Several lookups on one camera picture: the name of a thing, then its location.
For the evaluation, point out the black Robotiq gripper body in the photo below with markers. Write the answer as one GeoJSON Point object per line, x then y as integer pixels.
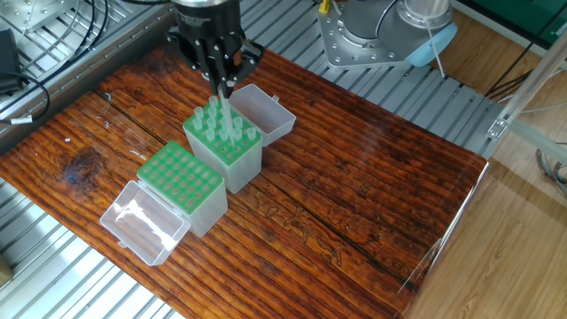
{"type": "Point", "coordinates": [210, 27]}

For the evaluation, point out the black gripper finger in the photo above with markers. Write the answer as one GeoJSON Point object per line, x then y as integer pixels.
{"type": "Point", "coordinates": [202, 64]}
{"type": "Point", "coordinates": [241, 62]}

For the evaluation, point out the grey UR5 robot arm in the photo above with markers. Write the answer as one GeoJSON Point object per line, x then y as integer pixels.
{"type": "Point", "coordinates": [421, 11]}

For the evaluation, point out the small yellow tag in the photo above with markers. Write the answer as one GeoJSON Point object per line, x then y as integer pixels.
{"type": "Point", "coordinates": [324, 5]}

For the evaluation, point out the green rack clear tip box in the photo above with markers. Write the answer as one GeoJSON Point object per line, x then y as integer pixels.
{"type": "Point", "coordinates": [182, 182]}
{"type": "Point", "coordinates": [239, 173]}

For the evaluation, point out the perforated silver metal plate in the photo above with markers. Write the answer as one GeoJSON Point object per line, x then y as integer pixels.
{"type": "Point", "coordinates": [53, 13]}

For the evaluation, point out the glossy wooden table board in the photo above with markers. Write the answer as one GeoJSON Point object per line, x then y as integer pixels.
{"type": "Point", "coordinates": [354, 177]}

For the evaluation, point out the small black device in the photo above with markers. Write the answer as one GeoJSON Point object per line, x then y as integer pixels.
{"type": "Point", "coordinates": [5, 53]}

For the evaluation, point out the aluminium frame post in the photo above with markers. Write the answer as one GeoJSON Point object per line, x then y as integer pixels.
{"type": "Point", "coordinates": [532, 106]}

